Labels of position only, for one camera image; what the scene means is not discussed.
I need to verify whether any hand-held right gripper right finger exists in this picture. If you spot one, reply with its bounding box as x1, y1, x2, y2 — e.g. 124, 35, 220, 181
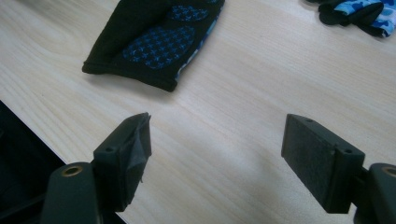
280, 113, 396, 224

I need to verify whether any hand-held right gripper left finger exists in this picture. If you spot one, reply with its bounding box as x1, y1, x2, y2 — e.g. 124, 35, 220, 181
39, 112, 153, 224

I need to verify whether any black glove with blue grip pads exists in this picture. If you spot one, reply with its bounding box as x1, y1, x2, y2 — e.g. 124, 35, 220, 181
81, 0, 226, 93

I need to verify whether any black and blue camouflage glove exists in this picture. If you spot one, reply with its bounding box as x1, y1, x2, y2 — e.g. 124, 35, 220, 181
304, 0, 396, 39

